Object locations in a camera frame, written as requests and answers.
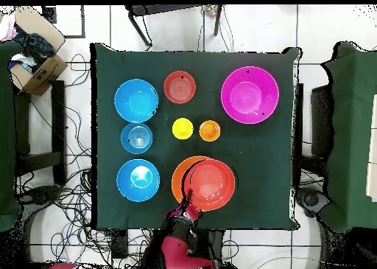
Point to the large orange bowl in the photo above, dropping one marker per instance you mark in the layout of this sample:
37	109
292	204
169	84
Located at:
178	174

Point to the wide red bowl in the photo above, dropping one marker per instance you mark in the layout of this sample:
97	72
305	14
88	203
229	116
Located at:
212	183

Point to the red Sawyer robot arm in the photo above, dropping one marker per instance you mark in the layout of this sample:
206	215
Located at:
176	248

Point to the large blue bowl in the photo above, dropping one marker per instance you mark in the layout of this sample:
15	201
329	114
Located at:
136	101
137	192

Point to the yellow cup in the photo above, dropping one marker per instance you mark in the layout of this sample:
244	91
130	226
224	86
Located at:
183	128

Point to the orange cup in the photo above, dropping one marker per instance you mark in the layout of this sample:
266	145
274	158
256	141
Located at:
209	131

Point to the black power box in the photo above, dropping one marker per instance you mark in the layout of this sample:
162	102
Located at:
119	244

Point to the small teal blue bowl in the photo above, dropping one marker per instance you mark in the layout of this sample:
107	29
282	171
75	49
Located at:
136	138

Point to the small red bowl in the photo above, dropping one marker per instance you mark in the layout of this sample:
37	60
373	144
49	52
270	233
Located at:
179	87

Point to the large pink bowl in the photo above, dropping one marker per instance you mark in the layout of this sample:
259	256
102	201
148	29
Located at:
249	95

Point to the dark green table cloth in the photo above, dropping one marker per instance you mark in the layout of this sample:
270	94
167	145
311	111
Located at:
182	62

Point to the green covered table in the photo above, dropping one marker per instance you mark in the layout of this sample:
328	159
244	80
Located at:
350	133
6	133

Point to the colourful small item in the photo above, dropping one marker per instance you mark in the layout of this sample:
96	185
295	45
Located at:
210	11

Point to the cardboard box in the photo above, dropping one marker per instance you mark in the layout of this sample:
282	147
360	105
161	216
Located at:
44	74

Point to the dark blue cloth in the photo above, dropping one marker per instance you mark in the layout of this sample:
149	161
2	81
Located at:
35	46

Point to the pink cloth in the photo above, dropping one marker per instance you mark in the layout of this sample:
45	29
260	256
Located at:
7	28

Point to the black bench frame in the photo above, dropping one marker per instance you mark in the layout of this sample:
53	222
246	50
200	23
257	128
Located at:
59	127

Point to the black stool frame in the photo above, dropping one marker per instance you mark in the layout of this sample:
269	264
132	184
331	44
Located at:
165	9

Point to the thin black square frame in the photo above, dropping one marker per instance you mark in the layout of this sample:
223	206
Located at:
83	21

